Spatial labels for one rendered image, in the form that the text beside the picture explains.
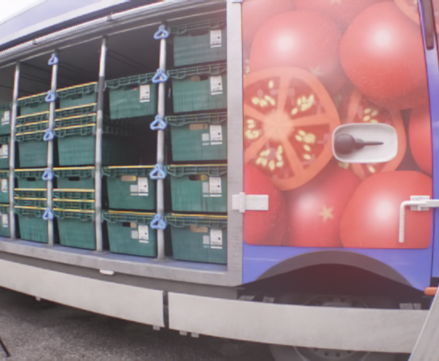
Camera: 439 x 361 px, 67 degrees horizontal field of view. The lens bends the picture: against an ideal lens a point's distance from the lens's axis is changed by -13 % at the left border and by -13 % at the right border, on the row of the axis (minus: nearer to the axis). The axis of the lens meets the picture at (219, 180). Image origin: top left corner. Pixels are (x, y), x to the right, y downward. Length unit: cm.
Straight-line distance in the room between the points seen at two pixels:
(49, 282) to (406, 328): 210
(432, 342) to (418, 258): 132
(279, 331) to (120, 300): 91
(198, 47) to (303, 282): 136
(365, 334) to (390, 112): 100
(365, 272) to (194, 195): 98
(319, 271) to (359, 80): 87
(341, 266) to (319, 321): 29
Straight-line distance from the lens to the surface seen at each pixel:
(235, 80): 184
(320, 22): 184
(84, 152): 250
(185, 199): 207
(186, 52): 220
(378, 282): 172
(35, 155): 286
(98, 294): 230
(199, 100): 209
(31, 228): 291
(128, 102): 232
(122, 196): 229
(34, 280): 271
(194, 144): 205
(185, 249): 210
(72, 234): 259
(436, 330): 41
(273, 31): 186
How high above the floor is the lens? 107
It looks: 1 degrees up
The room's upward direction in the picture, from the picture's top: straight up
